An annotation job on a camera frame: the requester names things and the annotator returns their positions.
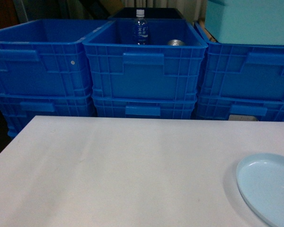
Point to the blue crate top middle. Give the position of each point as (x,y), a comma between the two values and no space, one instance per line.
(122,69)

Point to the blue crate bottom left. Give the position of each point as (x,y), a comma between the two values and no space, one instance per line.
(18,111)

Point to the teal foam box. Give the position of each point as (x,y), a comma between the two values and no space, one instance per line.
(246,21)

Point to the blue crate top left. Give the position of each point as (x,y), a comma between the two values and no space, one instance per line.
(46,57)

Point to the silver metal can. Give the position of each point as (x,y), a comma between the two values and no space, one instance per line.
(176,42)

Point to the blue crate bottom middle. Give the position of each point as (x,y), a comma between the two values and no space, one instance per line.
(142,108)

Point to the light blue oval tray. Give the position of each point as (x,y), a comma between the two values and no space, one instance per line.
(260,180)

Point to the blue crate bottom right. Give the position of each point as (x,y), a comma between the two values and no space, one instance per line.
(225,108)

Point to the clear water bottle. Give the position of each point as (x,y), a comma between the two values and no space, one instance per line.
(140,28)

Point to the blue crate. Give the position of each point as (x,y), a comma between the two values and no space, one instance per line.
(142,108)
(241,71)
(225,108)
(18,111)
(46,57)
(122,69)

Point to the blue crate top right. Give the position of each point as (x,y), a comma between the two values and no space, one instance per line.
(241,71)

